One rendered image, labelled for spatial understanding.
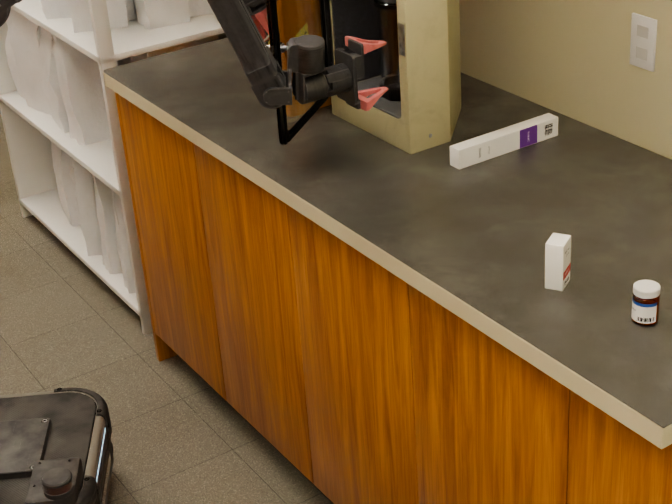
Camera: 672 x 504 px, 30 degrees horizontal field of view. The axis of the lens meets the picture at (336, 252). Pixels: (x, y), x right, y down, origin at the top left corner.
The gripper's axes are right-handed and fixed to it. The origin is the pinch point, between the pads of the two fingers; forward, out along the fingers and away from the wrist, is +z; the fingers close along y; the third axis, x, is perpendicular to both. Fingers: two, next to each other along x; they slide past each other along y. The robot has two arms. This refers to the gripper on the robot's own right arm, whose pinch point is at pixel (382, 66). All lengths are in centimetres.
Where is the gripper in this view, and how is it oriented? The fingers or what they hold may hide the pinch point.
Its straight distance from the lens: 254.1
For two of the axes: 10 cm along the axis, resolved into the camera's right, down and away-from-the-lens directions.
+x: -5.5, -3.7, 7.5
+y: -0.6, -8.8, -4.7
